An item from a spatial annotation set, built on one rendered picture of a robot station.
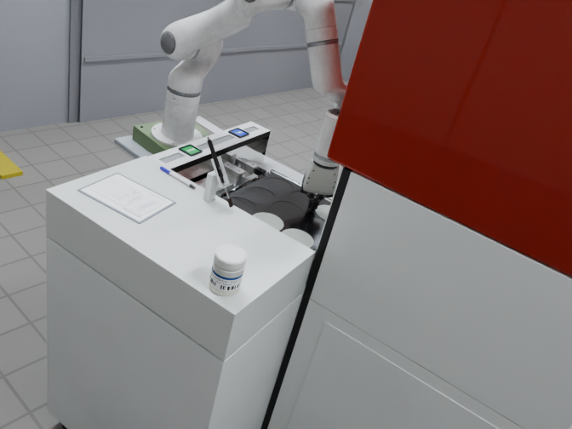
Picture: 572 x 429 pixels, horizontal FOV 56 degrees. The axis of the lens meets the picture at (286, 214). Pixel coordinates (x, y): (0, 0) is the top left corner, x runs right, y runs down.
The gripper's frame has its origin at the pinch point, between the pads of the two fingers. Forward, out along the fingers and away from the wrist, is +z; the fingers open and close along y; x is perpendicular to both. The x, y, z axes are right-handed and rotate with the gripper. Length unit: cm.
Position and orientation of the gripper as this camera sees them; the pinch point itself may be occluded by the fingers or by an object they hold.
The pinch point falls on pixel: (312, 204)
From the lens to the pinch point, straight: 171.9
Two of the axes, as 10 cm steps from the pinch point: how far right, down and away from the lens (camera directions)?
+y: -9.7, -1.5, -1.8
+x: 0.7, 5.4, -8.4
